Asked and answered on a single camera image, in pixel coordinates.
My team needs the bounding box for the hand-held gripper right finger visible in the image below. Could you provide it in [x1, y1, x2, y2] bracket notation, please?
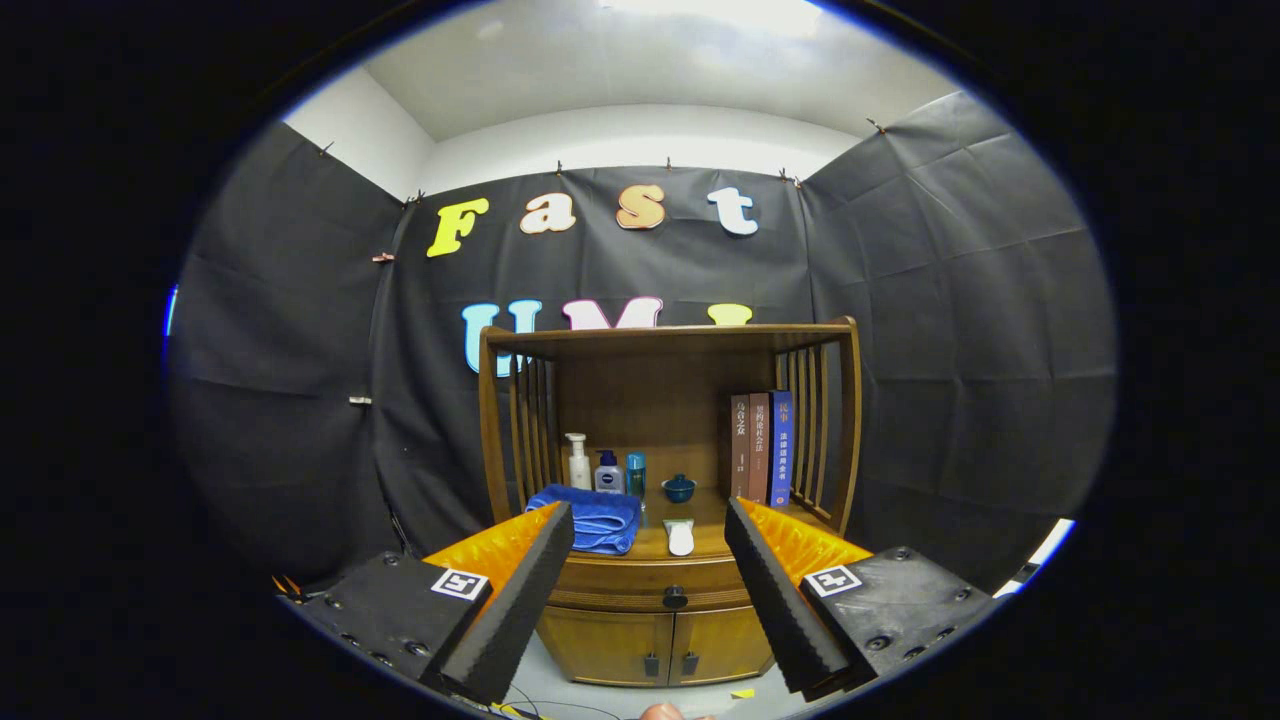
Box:
[723, 496, 1001, 701]

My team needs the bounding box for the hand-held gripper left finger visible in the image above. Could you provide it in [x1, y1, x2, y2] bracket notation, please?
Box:
[272, 500, 576, 706]

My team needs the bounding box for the wooden cabinet door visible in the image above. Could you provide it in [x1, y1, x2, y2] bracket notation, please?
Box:
[670, 605, 776, 687]
[535, 605, 676, 688]

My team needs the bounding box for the wooden countertop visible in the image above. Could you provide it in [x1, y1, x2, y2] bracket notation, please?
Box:
[560, 485, 836, 563]

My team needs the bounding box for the wooden cabinet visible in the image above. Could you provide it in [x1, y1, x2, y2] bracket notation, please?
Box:
[477, 317, 863, 689]

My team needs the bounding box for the blue folded towel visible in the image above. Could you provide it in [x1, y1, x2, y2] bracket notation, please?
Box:
[525, 485, 642, 556]

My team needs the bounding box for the blue book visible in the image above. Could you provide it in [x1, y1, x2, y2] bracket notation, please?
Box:
[768, 390, 795, 509]

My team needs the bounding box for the reddish brown book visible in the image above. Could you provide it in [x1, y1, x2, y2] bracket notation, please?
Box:
[748, 392, 772, 506]

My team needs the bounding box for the dark brown book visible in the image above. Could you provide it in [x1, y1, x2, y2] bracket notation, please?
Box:
[729, 393, 753, 501]

